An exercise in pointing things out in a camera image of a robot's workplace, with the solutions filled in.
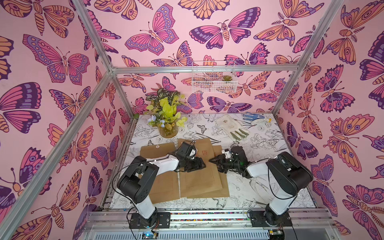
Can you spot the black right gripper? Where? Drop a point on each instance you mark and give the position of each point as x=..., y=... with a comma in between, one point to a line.
x=223, y=160

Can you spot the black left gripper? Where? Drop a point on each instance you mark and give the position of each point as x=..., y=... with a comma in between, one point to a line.
x=194, y=162

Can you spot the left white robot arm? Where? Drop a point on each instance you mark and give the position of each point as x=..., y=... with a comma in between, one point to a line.
x=139, y=177

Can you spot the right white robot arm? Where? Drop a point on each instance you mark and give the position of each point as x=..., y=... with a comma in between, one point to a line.
x=291, y=176

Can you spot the bottom kraft file bag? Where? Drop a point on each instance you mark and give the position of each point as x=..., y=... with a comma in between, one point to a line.
x=208, y=182

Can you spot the left kraft file bag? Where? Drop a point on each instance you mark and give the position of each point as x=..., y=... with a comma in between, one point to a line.
x=166, y=185

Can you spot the blue dotted knit glove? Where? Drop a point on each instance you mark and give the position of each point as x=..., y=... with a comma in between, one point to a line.
x=252, y=117

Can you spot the potted green plant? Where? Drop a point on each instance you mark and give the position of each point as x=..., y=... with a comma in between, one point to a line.
x=164, y=113

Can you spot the small succulent in basket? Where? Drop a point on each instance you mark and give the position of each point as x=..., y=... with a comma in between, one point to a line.
x=227, y=78

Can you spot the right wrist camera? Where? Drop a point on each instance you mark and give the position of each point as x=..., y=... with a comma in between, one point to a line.
x=227, y=155

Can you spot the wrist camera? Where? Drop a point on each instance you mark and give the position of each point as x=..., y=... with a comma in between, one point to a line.
x=227, y=155
x=187, y=149

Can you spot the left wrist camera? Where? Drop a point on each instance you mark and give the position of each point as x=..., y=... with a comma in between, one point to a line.
x=187, y=149

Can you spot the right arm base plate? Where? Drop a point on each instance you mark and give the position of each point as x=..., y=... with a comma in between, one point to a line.
x=268, y=219

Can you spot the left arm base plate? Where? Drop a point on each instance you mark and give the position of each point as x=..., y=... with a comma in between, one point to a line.
x=159, y=220

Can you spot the white wire basket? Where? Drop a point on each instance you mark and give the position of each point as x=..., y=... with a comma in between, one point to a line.
x=208, y=79

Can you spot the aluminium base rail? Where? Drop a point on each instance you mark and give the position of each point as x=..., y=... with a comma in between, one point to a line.
x=298, y=224

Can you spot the aluminium frame post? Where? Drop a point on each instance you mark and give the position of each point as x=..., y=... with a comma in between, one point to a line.
x=321, y=29

